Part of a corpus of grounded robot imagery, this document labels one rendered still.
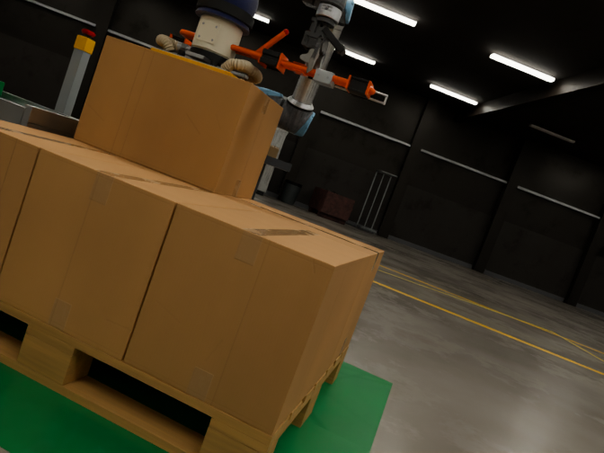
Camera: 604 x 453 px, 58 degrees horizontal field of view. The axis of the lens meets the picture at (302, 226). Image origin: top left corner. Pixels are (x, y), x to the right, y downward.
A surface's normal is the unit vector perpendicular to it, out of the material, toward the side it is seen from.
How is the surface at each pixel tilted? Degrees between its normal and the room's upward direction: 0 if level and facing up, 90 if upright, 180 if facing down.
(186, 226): 90
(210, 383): 90
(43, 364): 90
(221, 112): 90
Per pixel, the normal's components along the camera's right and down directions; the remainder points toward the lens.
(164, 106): -0.24, 0.00
